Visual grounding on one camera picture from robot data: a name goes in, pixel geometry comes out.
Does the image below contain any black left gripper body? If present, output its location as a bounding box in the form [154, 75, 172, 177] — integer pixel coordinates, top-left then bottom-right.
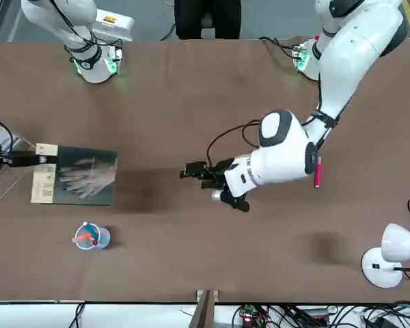
[200, 157, 238, 189]

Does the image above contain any dark hand-photo cover book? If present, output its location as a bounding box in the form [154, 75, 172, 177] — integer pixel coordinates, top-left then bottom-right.
[30, 143, 119, 207]

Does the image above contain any clear acrylic storage rack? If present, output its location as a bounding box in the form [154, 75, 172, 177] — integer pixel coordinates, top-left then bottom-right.
[0, 135, 37, 213]

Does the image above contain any blue pen white cap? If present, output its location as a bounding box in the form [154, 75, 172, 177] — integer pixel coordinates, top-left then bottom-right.
[83, 221, 100, 241]

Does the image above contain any pink marker pen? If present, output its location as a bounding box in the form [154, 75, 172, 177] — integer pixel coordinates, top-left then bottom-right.
[314, 156, 324, 190]

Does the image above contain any clear plastic pen cup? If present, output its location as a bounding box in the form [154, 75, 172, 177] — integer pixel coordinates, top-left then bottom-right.
[74, 221, 112, 251]

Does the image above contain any person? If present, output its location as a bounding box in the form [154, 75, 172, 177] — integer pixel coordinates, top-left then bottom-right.
[174, 0, 243, 40]

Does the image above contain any white box yellow label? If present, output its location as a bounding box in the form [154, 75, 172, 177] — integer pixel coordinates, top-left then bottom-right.
[94, 8, 136, 42]

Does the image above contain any white desk lamp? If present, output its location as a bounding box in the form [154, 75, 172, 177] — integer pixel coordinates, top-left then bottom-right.
[361, 223, 410, 290]

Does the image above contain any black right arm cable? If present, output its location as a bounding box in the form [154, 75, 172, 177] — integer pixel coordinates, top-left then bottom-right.
[0, 115, 15, 153]

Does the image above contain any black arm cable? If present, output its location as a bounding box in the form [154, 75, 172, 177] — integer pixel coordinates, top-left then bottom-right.
[0, 115, 15, 153]
[206, 119, 339, 172]

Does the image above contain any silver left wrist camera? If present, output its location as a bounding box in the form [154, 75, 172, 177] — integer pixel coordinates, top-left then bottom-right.
[210, 189, 251, 213]

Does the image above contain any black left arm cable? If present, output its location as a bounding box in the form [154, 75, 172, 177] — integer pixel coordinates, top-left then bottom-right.
[206, 119, 339, 172]

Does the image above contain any aluminium frame post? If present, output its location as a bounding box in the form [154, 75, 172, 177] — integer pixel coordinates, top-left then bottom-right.
[192, 289, 220, 328]

